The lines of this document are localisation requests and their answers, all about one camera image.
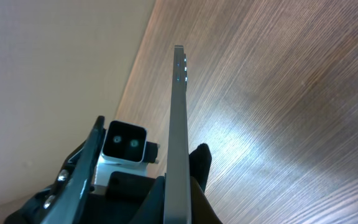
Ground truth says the smartphone with teal screen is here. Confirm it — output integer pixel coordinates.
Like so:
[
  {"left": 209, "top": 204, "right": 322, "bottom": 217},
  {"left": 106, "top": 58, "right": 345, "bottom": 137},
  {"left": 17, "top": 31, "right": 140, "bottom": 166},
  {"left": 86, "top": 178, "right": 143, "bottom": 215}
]
[{"left": 163, "top": 45, "right": 191, "bottom": 223}]

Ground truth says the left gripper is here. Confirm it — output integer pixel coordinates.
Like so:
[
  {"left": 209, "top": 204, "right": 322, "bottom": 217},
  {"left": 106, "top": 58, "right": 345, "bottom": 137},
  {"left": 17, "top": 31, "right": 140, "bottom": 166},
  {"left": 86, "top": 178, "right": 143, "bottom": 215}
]
[{"left": 4, "top": 116, "right": 222, "bottom": 224}]

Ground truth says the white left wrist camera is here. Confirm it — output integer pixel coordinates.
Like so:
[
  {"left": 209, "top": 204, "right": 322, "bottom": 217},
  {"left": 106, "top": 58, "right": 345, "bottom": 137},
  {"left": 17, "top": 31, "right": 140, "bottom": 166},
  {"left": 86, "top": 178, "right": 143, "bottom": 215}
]
[{"left": 93, "top": 121, "right": 160, "bottom": 200}]

